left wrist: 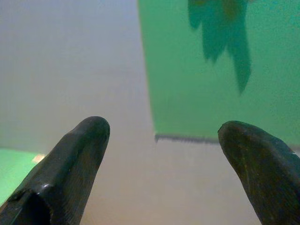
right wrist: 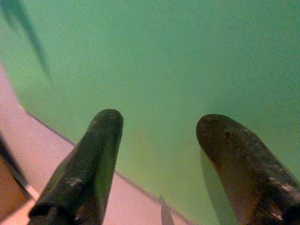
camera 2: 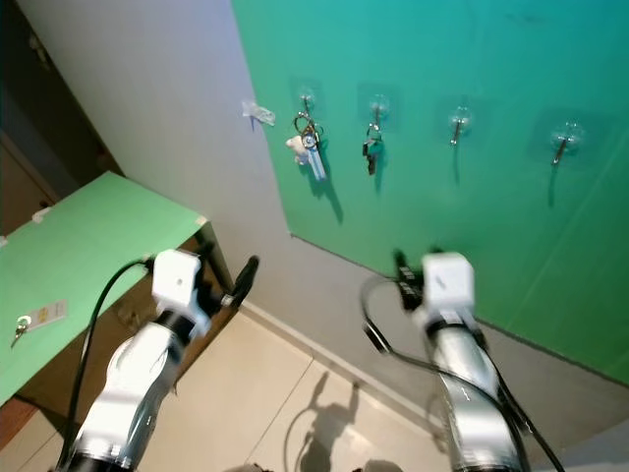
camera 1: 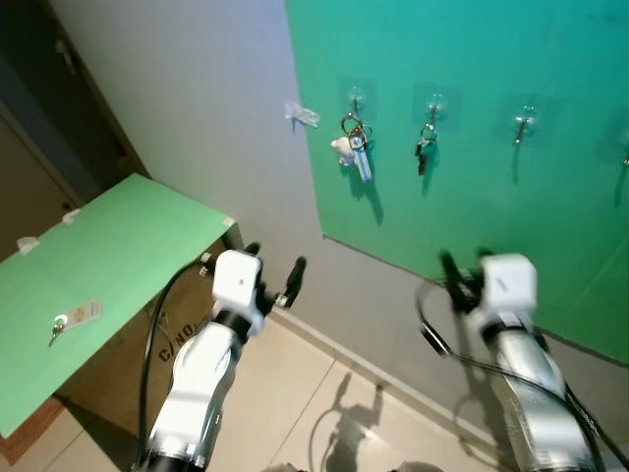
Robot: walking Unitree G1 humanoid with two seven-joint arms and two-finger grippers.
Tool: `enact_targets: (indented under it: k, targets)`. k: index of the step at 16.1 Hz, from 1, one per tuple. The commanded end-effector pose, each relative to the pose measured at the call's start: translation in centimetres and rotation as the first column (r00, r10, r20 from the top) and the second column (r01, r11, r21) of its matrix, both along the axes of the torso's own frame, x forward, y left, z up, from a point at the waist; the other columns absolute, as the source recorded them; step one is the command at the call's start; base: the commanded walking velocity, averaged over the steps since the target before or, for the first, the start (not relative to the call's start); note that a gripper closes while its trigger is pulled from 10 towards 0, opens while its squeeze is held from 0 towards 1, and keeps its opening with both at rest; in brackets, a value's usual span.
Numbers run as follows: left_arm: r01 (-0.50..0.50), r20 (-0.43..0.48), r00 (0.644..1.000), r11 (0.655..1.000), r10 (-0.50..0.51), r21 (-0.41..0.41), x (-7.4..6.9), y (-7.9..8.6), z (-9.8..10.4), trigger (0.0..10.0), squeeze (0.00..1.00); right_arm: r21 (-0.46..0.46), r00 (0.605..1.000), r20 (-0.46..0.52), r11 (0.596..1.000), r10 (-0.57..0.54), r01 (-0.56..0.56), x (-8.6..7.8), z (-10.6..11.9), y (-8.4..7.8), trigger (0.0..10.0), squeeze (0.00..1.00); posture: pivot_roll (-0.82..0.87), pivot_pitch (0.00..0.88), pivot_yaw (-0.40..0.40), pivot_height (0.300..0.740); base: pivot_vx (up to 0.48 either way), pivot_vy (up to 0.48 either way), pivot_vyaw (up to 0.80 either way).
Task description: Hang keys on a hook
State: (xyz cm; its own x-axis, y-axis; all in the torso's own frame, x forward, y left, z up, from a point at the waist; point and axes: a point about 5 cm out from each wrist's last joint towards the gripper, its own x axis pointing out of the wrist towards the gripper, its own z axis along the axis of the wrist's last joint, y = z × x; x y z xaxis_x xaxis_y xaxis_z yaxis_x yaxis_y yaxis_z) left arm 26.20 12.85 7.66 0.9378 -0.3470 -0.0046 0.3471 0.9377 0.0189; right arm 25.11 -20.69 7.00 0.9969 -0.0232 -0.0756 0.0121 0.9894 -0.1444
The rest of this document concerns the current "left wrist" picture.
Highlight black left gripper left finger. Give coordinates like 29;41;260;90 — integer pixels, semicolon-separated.
0;116;111;225

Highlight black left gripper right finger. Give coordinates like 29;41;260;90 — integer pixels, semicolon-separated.
217;120;300;225

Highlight green table cover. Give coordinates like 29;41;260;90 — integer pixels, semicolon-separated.
0;147;44;207

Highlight green wall sheet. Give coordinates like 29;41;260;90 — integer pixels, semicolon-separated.
137;0;300;147

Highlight small white tape piece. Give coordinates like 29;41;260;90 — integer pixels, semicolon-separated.
32;154;46;164

